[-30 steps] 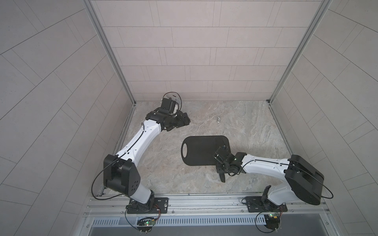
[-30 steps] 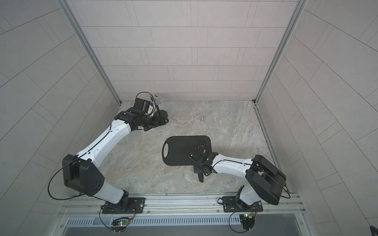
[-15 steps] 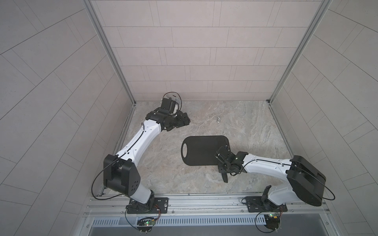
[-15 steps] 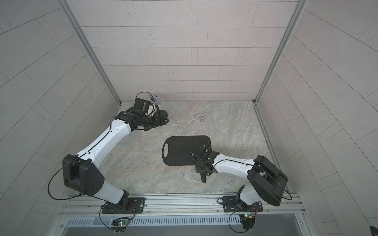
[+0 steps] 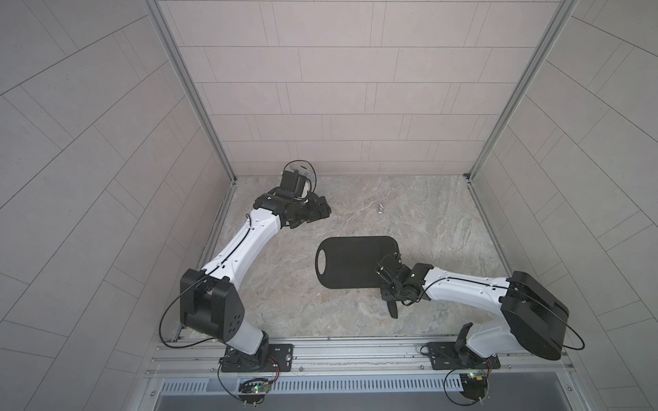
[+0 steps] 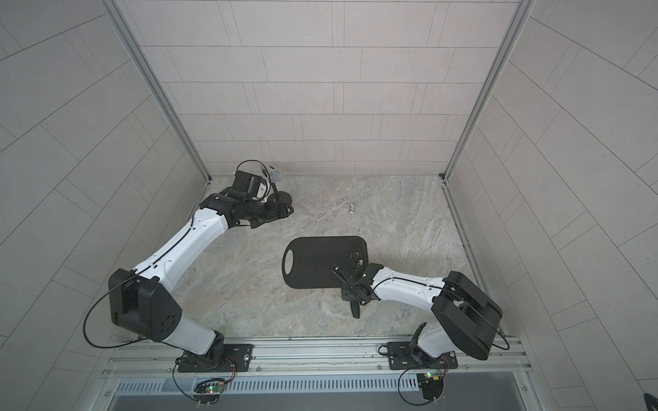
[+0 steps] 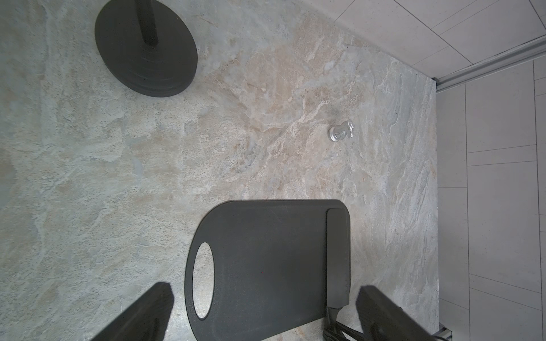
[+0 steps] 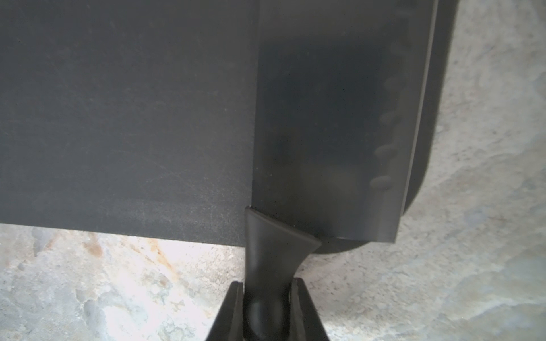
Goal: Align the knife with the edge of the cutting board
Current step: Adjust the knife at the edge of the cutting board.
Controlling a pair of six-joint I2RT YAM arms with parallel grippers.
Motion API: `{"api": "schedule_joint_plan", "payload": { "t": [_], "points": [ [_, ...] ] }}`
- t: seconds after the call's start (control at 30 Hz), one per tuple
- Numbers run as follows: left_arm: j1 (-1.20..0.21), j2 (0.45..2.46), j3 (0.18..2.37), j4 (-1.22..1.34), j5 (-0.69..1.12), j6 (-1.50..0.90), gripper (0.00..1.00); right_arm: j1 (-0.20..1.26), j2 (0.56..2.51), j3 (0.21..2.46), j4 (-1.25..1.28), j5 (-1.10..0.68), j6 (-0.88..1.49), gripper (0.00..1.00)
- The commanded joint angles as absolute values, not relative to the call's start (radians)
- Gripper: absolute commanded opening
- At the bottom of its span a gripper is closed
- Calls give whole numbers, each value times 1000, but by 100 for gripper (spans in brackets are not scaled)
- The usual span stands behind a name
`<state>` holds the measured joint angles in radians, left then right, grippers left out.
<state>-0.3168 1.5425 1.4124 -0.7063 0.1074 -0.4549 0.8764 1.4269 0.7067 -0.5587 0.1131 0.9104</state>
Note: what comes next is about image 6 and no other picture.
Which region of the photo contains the corner aluminium post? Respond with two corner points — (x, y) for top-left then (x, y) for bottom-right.
(99, 0), (212, 185)
(442, 0), (535, 183)

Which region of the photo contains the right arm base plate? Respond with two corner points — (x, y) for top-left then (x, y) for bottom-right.
(378, 342), (459, 371)

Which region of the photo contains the black microphone stand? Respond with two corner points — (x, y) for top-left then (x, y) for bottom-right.
(268, 183), (292, 213)

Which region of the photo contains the right green circuit board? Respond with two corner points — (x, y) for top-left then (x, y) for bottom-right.
(416, 373), (445, 402)

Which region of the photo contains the left green circuit board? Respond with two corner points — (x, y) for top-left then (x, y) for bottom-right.
(193, 378), (226, 406)

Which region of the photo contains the aluminium rail frame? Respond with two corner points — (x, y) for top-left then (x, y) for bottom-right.
(93, 335), (539, 378)

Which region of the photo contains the black knife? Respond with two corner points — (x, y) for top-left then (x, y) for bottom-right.
(350, 301), (361, 320)

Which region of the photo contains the right corner aluminium post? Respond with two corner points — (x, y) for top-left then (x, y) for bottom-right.
(442, 0), (535, 183)

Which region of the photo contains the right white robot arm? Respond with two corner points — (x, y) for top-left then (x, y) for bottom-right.
(333, 258), (502, 366)

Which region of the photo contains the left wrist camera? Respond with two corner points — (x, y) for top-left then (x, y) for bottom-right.
(232, 171), (268, 201)

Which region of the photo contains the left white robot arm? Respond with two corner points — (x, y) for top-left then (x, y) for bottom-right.
(108, 190), (294, 359)

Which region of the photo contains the green circuit board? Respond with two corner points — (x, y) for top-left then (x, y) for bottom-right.
(416, 373), (445, 402)
(193, 378), (226, 406)

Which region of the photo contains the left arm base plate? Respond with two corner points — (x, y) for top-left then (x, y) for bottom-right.
(176, 344), (255, 373)

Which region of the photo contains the left corner aluminium post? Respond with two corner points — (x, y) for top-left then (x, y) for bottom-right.
(99, 0), (212, 185)

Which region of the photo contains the black cutting board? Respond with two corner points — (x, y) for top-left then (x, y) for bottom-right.
(281, 236), (368, 289)

